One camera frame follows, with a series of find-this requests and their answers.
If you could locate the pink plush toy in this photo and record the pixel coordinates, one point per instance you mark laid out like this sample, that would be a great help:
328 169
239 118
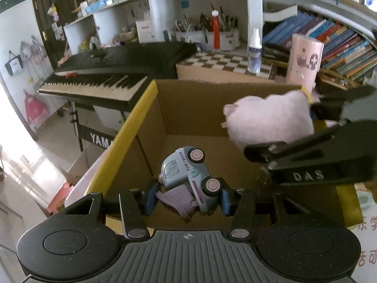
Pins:
265 118

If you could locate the white box with red label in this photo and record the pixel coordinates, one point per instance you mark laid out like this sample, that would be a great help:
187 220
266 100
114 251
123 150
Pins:
145 31

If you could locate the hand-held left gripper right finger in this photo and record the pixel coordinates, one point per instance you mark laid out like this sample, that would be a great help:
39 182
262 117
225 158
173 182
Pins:
226 203

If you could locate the black keyboard stand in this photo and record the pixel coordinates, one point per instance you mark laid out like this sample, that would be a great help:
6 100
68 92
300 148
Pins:
94 135

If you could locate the white spray bottle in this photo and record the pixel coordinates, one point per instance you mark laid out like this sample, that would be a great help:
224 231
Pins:
254 56

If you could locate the dark tote bag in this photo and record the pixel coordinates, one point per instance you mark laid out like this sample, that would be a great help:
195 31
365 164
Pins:
13 64

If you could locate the white pen holder row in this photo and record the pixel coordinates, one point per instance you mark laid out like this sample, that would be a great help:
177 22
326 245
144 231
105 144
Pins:
206 38

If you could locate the yellow cardboard box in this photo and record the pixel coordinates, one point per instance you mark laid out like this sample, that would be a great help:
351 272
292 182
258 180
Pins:
191 109

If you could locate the blue tissue pack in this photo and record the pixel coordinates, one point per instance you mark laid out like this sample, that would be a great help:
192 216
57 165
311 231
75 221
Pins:
98 6

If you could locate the pink printed canister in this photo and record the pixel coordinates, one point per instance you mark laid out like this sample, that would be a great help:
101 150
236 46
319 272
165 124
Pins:
303 62

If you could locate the black electronic keyboard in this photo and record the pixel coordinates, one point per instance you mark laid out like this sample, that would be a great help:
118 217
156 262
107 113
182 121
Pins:
117 64

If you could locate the pink tablecloth covered desktop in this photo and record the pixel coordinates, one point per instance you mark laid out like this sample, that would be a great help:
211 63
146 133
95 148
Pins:
366 238

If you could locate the checkered board box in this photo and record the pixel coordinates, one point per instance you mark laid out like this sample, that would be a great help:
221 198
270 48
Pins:
223 63

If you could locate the black rectangular case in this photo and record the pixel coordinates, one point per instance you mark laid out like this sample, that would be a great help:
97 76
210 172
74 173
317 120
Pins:
332 82

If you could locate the blue toy truck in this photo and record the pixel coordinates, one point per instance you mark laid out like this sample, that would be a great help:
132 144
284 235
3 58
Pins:
182 168

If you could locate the white bookshelf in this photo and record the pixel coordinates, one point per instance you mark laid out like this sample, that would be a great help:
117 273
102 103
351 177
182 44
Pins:
253 6

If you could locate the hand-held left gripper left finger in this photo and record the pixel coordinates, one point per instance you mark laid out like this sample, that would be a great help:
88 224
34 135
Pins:
150 197

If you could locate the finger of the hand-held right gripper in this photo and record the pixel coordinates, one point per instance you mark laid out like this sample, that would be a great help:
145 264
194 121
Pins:
359 103
324 159

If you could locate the pink hanging bag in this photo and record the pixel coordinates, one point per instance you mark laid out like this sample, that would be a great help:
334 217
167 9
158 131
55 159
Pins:
35 112

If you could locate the dark wooden door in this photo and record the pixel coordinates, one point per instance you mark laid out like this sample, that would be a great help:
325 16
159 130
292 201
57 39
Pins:
50 11

